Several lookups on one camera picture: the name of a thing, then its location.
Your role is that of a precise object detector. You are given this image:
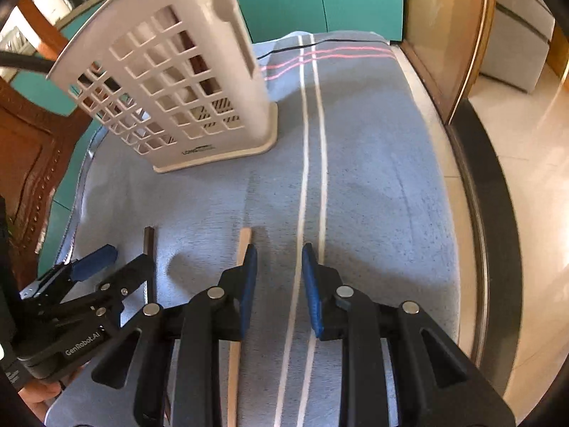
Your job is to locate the blue striped cloth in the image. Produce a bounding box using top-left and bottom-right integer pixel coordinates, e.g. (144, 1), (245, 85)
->
(42, 30), (461, 427)

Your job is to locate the black cable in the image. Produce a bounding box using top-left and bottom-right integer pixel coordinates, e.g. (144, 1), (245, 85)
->
(257, 40), (387, 59)

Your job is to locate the dark brown chopstick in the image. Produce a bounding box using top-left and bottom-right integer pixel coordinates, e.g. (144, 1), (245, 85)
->
(143, 226), (172, 425)

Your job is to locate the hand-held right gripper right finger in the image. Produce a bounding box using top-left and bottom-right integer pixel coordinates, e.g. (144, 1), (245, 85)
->
(301, 243), (516, 427)

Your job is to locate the white cabinet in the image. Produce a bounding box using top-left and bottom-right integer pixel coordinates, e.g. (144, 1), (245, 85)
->
(480, 0), (556, 94)

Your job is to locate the carved wooden chair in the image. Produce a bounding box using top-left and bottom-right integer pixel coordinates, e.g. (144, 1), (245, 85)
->
(0, 0), (96, 285)

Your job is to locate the beige chopstick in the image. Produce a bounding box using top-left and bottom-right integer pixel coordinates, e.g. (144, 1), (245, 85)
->
(227, 227), (253, 427)

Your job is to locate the wooden framed glass door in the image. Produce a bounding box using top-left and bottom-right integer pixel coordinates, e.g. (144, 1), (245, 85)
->
(398, 0), (499, 125)

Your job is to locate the teal cabinet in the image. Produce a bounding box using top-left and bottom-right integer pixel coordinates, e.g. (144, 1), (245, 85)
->
(9, 0), (405, 116)

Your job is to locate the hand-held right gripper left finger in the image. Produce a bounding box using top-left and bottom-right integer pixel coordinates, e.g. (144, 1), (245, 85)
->
(90, 244), (259, 427)

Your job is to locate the white plastic utensil basket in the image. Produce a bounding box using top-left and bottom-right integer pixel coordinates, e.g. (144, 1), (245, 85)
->
(47, 0), (279, 174)

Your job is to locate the person's left hand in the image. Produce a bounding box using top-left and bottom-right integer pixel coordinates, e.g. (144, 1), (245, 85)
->
(18, 380), (63, 407)

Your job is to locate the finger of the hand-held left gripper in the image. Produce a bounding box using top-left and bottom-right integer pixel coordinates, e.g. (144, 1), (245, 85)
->
(44, 254), (156, 321)
(20, 244), (119, 306)

